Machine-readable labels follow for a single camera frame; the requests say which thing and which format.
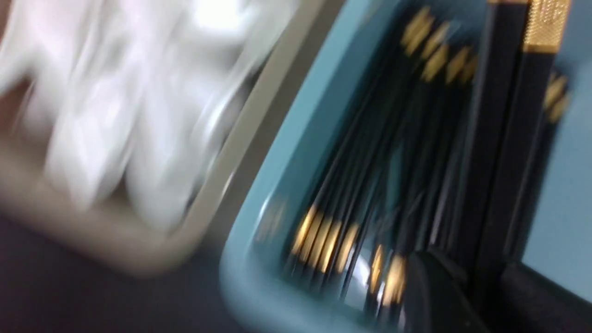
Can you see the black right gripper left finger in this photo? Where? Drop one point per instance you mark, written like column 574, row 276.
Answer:
column 433, row 302

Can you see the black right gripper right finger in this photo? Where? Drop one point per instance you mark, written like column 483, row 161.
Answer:
column 527, row 302

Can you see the black chopstick gold band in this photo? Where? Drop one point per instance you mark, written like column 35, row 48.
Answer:
column 503, row 26
column 539, row 40

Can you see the pile of black chopsticks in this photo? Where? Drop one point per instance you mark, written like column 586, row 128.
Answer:
column 390, row 185

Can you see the teal plastic chopstick bin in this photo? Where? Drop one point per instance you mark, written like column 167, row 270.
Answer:
column 554, row 237

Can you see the pile of white spoons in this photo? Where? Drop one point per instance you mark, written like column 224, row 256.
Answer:
column 137, row 91

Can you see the black plastic serving tray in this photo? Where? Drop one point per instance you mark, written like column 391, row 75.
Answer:
column 46, row 288

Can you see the olive plastic spoon bin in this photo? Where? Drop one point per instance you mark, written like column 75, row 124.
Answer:
column 111, row 233

